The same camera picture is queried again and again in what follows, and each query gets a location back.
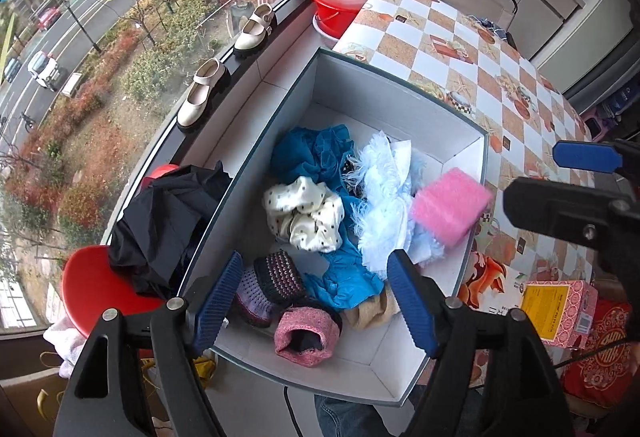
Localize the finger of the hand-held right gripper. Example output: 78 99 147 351
502 177 640 268
552 140 640 178

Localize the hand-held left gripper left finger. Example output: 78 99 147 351
52 251 244 437

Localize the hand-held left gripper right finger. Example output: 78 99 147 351
387 249 573 437

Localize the beige sock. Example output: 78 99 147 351
344 284 402 331

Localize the purple knitted sock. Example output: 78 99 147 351
234 249 307 329

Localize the teal blue cloth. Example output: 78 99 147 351
301 244 389 314

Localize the pink and black sock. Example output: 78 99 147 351
273 299 344 369

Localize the light blue fluffy cloth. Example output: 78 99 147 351
349 131 444 276

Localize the pink sponge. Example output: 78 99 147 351
410 168 494 249

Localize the white polka dot scrunchie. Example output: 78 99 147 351
263 176 347 254

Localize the teal scrunchie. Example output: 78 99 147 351
271 124 354 191

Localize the grey cardboard box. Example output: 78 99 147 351
179 46 489 409

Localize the pink plastic stool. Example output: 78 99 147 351
584 109 617 141

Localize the floral tissue pack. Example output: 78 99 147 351
456 249 527 319

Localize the black cloth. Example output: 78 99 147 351
108 161 234 301

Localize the red patterned medicine box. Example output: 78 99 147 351
519 279 599 351

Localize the checkered printed tablecloth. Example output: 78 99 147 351
331 0 609 319

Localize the red plastic stool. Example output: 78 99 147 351
60 244 169 334

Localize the person's blue jeans leg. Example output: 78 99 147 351
314 393 392 437

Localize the red embroidered cushion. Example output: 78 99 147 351
559 299 640 411

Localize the white cloth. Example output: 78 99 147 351
42 316 87 379

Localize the red plastic basin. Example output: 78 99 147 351
304 0 372 46

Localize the black cable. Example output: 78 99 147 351
284 386 304 437

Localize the beige strap shoe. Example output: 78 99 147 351
233 2 279 56
176 58 229 131

